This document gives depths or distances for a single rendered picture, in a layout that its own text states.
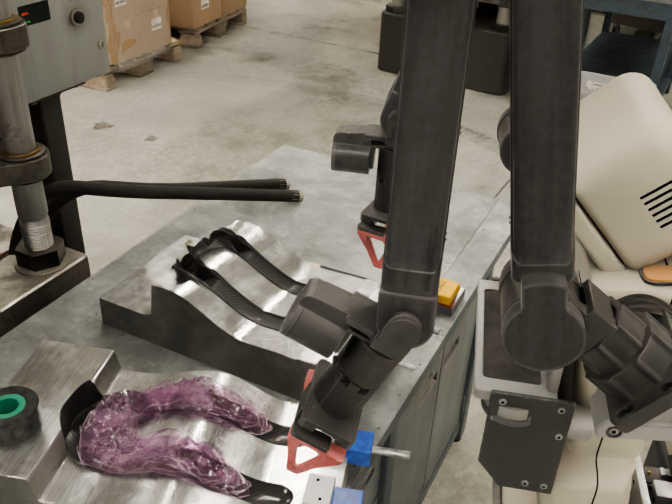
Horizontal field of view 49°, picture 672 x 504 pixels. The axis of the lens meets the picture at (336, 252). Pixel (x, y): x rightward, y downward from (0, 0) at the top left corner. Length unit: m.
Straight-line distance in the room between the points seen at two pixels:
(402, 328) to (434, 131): 0.19
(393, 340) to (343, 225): 1.02
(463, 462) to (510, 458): 1.28
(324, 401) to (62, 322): 0.75
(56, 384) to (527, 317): 0.72
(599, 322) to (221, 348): 0.72
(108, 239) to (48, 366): 2.13
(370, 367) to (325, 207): 1.05
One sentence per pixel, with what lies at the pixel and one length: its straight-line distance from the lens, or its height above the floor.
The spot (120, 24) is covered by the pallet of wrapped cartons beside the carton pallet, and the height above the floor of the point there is 0.38.
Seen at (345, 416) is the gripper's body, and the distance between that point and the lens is 0.83.
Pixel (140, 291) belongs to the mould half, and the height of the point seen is 0.86.
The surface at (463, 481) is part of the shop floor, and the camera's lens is 2.24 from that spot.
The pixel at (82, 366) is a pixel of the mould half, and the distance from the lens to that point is 1.19.
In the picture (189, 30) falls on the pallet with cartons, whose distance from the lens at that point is 5.76.
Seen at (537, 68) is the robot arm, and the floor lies 1.48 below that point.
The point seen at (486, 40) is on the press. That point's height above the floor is 0.34.
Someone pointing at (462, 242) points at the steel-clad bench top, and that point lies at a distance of 1.70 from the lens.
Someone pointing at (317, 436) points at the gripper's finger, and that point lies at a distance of 0.83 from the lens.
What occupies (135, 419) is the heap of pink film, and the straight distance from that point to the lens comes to 1.11.
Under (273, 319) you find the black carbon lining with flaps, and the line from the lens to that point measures 1.29.
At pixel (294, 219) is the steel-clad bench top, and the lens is 1.74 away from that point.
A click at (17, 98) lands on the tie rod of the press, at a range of 1.51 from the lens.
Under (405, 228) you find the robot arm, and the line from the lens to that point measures 0.69.
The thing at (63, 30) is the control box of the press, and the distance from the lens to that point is 1.75.
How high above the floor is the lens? 1.66
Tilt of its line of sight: 32 degrees down
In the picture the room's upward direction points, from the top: 3 degrees clockwise
